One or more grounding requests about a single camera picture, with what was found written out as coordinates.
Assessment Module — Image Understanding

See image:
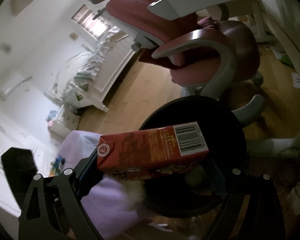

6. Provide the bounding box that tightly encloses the white wall air conditioner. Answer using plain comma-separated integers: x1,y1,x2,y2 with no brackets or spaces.
0,72,32,101

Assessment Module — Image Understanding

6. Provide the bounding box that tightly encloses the colourful wrapper pile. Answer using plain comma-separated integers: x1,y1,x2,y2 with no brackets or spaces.
49,155,65,177

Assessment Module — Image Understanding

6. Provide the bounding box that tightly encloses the black round trash bin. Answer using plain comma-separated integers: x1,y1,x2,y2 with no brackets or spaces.
140,96,247,219

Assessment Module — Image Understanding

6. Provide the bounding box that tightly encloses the white wooden bed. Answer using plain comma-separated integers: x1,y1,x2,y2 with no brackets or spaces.
44,27,135,112

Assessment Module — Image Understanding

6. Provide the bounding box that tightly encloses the red drink carton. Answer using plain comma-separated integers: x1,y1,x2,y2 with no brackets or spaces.
97,122,209,171

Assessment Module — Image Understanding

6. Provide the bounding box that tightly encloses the round purple cloth table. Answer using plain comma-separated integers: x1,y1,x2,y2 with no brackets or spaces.
58,131,146,239

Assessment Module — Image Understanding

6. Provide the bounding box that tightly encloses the white bedside nightstand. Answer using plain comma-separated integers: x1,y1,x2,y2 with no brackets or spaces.
48,106,80,138

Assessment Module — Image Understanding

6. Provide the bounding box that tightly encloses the pink white desk chair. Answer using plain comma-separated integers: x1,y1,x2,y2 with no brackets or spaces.
86,0,265,123

